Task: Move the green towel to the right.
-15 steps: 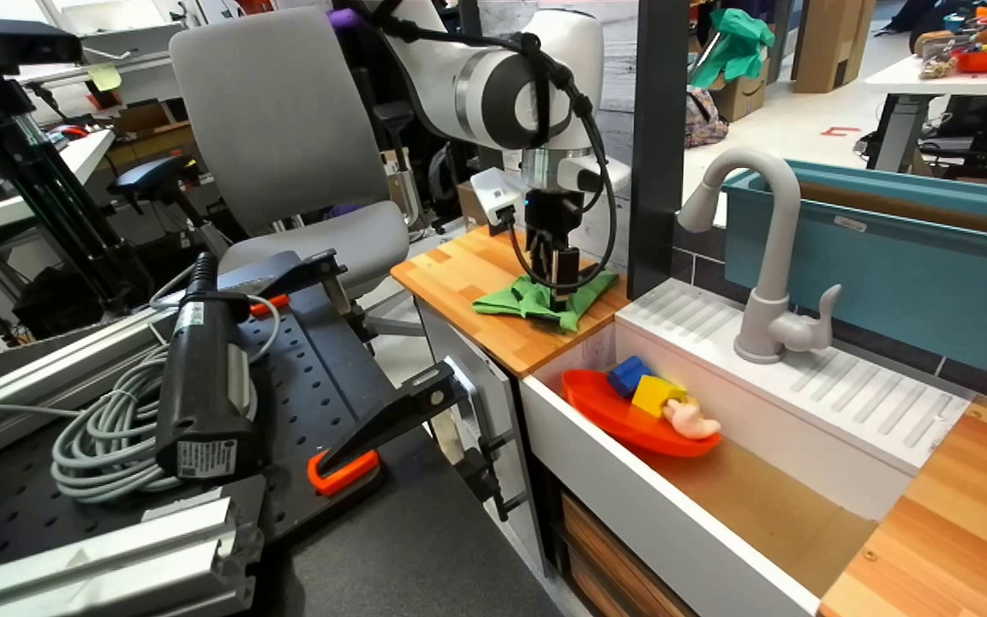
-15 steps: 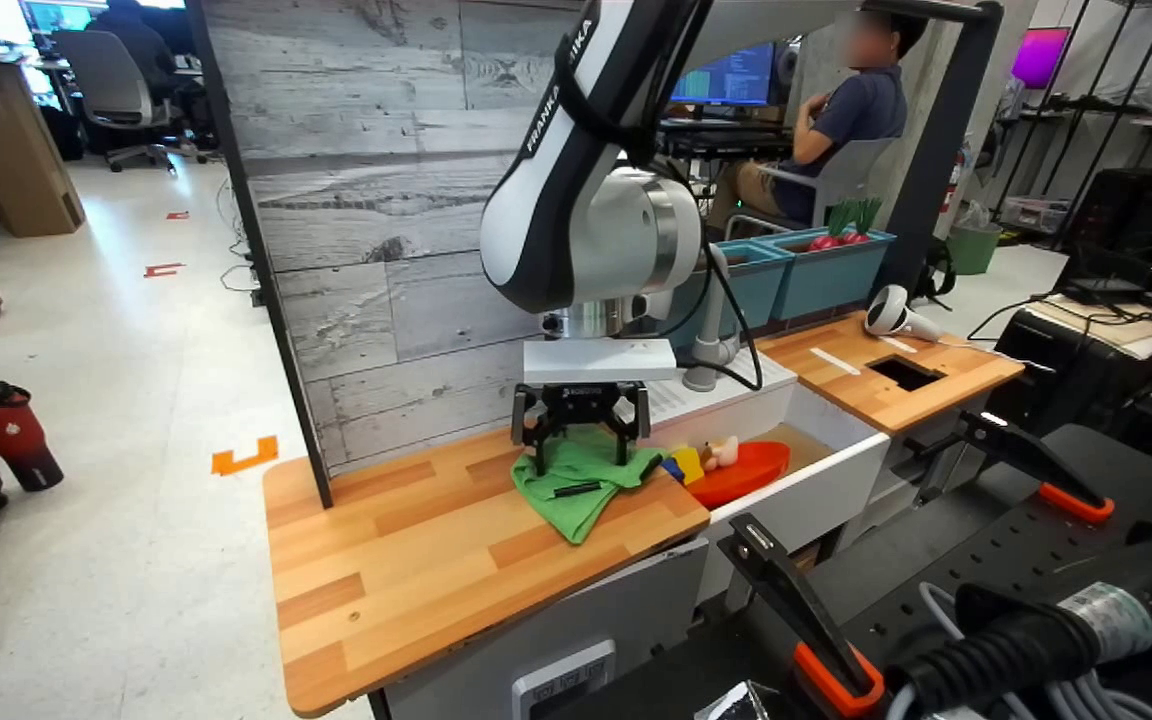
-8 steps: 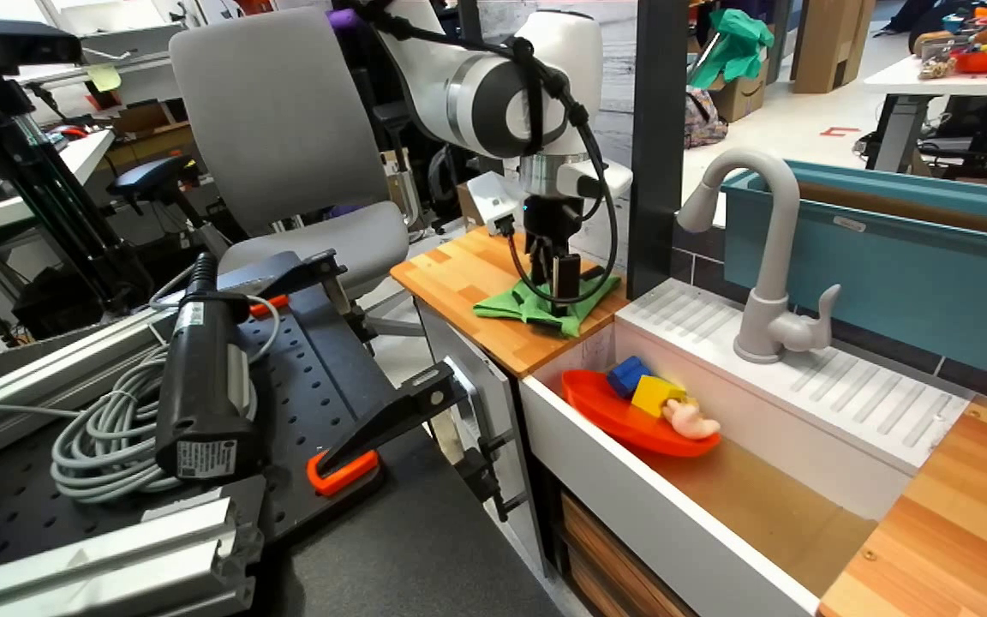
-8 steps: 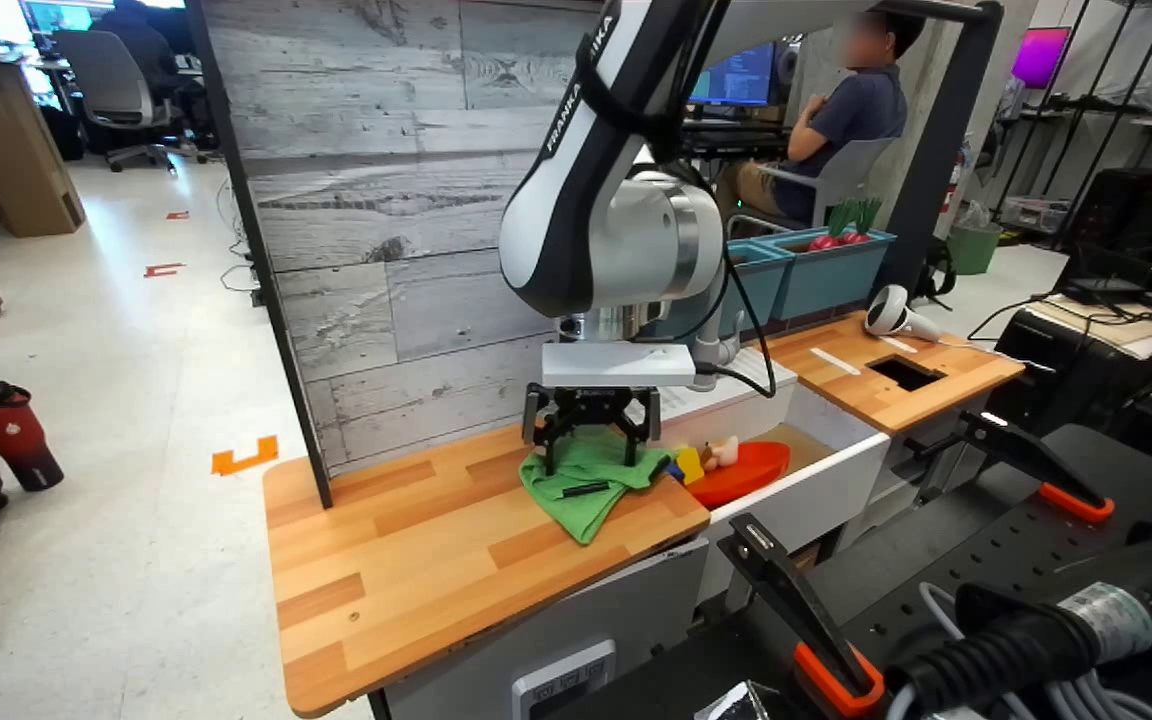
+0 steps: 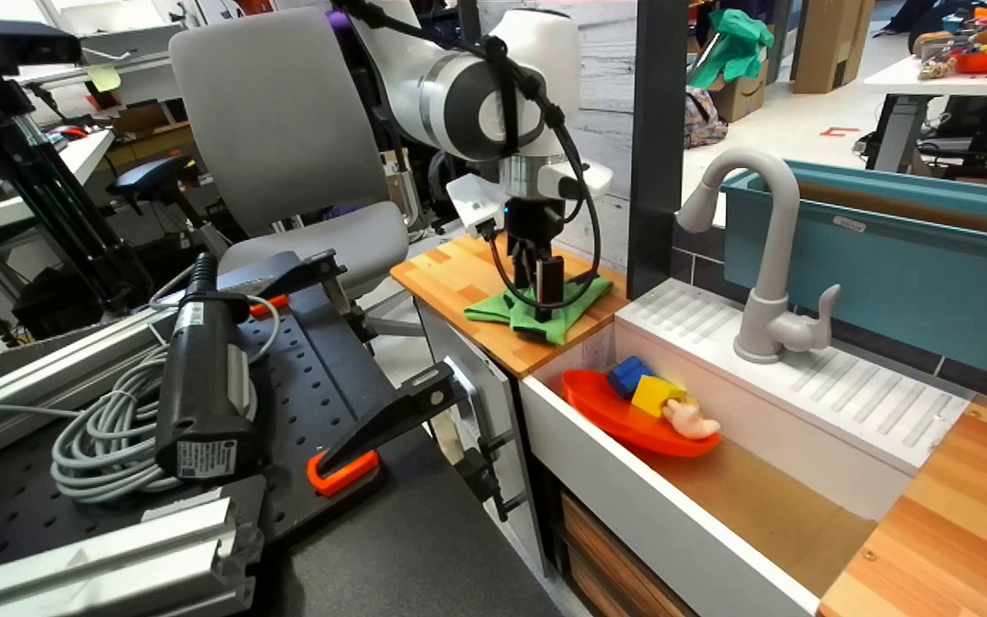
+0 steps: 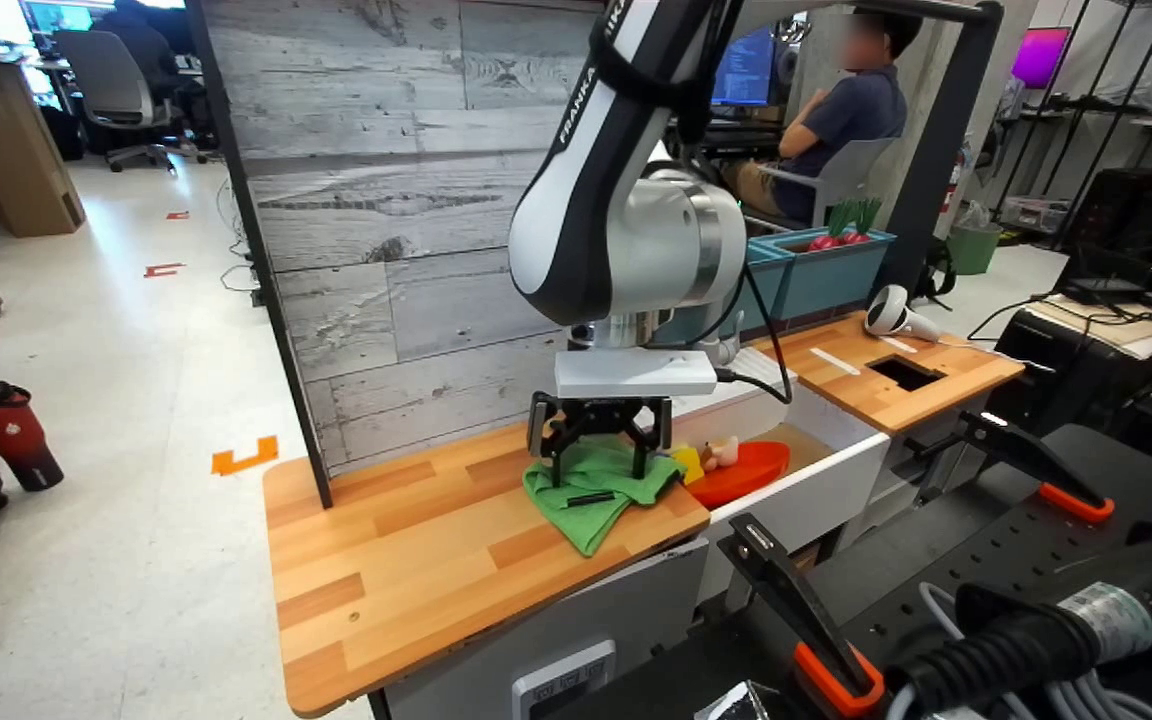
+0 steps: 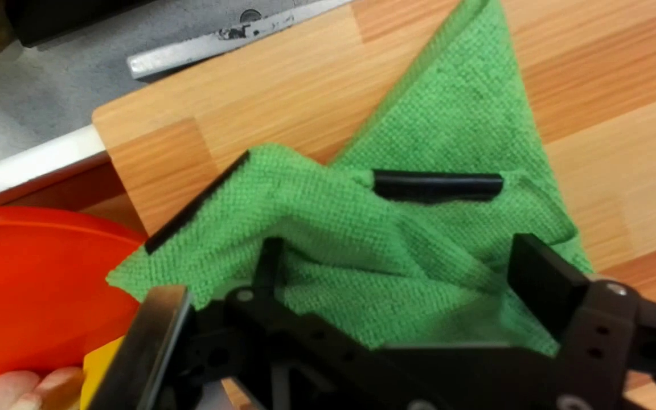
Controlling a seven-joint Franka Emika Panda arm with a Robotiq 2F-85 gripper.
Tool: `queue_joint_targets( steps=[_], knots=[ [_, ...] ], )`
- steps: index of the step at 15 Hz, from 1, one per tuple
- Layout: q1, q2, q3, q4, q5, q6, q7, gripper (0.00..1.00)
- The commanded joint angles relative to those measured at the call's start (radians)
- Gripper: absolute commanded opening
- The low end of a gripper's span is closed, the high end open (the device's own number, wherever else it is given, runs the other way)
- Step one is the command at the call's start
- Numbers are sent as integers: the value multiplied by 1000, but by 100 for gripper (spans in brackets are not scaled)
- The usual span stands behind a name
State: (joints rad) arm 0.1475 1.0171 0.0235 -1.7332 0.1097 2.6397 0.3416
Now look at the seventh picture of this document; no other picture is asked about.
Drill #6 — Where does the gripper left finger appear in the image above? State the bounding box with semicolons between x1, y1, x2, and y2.
180;237;388;410

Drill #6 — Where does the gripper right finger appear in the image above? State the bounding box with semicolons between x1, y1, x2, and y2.
507;232;656;410

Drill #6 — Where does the green microfibre towel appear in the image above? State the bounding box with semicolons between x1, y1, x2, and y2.
106;0;593;356

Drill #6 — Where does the yellow object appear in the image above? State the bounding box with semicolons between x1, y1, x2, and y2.
80;336;126;410

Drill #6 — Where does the black tube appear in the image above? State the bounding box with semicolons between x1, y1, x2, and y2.
372;170;504;203

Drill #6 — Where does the orange plastic plate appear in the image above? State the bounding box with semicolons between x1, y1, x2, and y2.
0;206;147;393

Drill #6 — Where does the person's hand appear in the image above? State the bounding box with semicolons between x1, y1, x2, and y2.
0;367;85;410

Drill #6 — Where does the grey metal bar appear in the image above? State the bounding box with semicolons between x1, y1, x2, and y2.
126;0;354;80

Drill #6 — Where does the black object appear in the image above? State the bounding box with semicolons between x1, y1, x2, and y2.
6;0;158;49

